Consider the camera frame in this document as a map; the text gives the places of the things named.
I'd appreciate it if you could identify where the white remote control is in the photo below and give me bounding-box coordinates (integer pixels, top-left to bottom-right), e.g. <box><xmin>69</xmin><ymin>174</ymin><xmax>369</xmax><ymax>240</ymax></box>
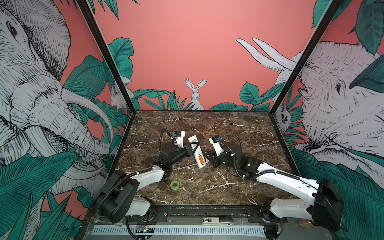
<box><xmin>188</xmin><ymin>135</ymin><xmax>207</xmax><ymax>169</ymax></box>

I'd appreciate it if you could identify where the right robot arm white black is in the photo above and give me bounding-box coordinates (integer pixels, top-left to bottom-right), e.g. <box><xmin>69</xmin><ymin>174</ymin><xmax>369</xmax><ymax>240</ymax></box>
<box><xmin>206</xmin><ymin>137</ymin><xmax>344</xmax><ymax>232</ymax></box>

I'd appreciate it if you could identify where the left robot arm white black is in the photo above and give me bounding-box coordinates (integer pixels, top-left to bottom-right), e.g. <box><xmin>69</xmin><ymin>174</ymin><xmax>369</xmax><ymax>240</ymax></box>
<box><xmin>92</xmin><ymin>142</ymin><xmax>200</xmax><ymax>224</ymax></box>

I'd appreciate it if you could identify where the green tape roll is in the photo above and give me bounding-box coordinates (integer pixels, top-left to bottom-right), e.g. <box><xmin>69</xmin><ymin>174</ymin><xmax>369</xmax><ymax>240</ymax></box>
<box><xmin>170</xmin><ymin>180</ymin><xmax>180</xmax><ymax>191</ymax></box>

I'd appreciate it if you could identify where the white label tag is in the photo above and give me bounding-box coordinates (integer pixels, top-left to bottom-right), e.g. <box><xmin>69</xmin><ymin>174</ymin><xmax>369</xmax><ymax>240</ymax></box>
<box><xmin>202</xmin><ymin>217</ymin><xmax>220</xmax><ymax>226</ymax></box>

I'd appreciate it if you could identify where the small circuit board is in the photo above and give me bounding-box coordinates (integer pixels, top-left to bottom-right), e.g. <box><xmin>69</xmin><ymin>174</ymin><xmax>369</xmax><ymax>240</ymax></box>
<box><xmin>136</xmin><ymin>225</ymin><xmax>155</xmax><ymax>235</ymax></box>

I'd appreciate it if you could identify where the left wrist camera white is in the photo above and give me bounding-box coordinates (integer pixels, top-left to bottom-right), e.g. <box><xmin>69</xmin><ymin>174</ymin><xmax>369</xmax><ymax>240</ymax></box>
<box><xmin>171</xmin><ymin>131</ymin><xmax>185</xmax><ymax>148</ymax></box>

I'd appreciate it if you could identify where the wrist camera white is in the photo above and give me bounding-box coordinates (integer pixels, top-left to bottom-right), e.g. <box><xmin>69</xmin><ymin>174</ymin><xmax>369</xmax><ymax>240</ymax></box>
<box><xmin>171</xmin><ymin>131</ymin><xmax>185</xmax><ymax>148</ymax></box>
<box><xmin>209</xmin><ymin>135</ymin><xmax>224</xmax><ymax>156</ymax></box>

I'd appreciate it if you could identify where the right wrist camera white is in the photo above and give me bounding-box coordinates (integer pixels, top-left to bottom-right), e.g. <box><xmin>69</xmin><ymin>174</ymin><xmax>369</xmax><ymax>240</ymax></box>
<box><xmin>209</xmin><ymin>135</ymin><xmax>224</xmax><ymax>156</ymax></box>

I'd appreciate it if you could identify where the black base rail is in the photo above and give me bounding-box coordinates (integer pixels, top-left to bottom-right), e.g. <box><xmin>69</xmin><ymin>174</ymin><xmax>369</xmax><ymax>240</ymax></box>
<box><xmin>116</xmin><ymin>203</ymin><xmax>288</xmax><ymax>225</ymax></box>

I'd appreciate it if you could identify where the white slotted cable duct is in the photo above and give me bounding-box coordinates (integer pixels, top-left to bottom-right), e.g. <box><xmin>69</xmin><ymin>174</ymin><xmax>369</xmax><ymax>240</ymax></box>
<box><xmin>91</xmin><ymin>225</ymin><xmax>266</xmax><ymax>237</ymax></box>

